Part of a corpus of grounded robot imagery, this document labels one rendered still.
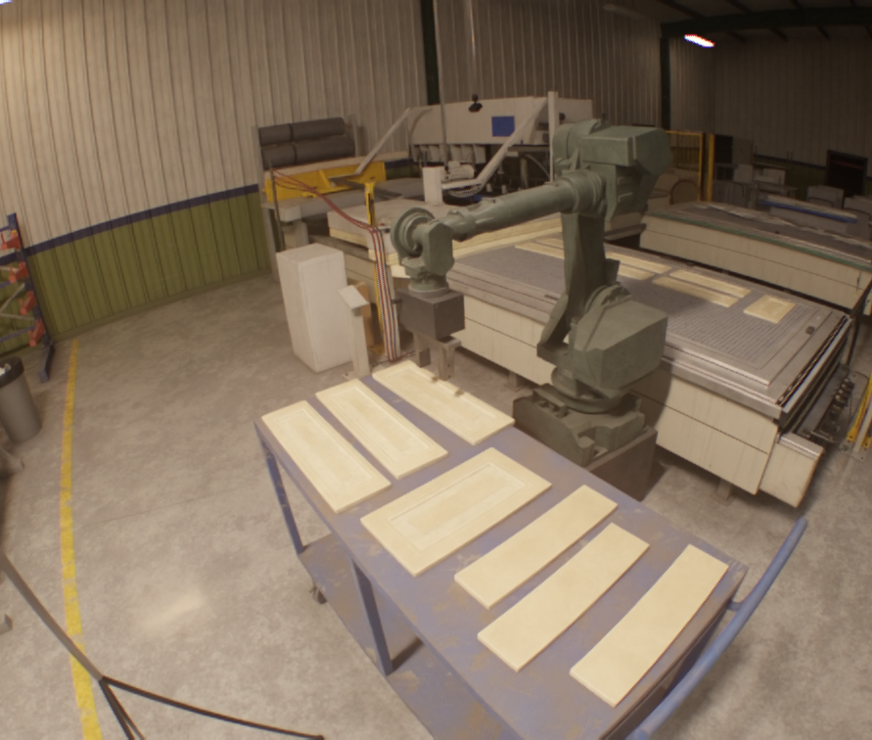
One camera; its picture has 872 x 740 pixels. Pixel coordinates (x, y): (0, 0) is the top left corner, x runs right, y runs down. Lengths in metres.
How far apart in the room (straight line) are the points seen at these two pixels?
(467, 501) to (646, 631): 0.62
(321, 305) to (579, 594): 3.64
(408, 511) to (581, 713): 0.73
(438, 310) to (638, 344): 1.05
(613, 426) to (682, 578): 1.34
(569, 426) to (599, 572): 1.25
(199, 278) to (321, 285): 3.99
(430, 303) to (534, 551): 0.85
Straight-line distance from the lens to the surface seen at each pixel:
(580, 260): 2.54
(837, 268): 6.63
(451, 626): 1.20
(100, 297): 8.02
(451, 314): 1.71
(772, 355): 3.06
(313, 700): 2.34
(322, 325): 4.49
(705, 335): 3.13
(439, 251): 1.65
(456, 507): 1.43
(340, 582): 2.29
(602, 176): 2.23
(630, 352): 2.36
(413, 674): 1.98
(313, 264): 4.33
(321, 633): 2.51
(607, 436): 2.54
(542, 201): 1.98
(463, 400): 1.91
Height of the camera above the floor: 2.04
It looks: 27 degrees down
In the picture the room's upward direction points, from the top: 4 degrees counter-clockwise
